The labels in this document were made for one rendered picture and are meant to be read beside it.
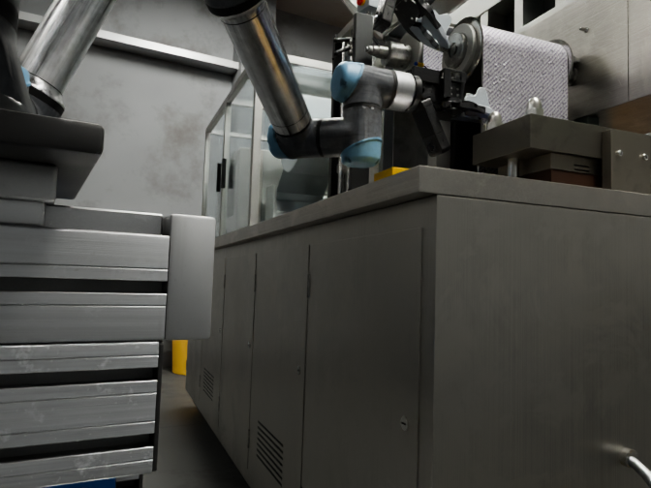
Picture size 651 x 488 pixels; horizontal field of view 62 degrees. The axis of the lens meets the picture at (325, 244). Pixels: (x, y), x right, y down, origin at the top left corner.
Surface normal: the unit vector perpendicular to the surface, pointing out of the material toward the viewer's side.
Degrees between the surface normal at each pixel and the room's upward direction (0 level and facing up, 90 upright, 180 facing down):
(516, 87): 90
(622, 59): 90
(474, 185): 90
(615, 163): 90
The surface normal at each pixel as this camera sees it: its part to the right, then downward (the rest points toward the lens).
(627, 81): -0.93, -0.06
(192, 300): 0.48, -0.05
